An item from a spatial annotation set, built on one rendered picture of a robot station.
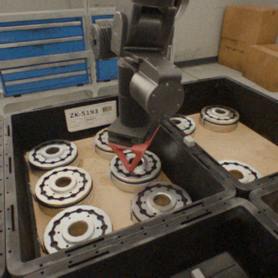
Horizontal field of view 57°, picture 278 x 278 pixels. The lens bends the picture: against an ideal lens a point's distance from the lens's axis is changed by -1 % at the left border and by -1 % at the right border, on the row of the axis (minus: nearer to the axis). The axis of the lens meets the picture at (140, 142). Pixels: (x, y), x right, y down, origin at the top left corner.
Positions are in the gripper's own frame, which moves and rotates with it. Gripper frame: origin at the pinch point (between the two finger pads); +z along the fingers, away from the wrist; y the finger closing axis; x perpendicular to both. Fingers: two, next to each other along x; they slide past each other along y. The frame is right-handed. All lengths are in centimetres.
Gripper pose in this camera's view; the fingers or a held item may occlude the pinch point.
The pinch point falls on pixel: (134, 159)
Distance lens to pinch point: 51.7
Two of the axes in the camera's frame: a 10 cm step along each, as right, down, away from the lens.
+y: 3.6, -5.4, 7.6
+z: -0.1, 8.2, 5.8
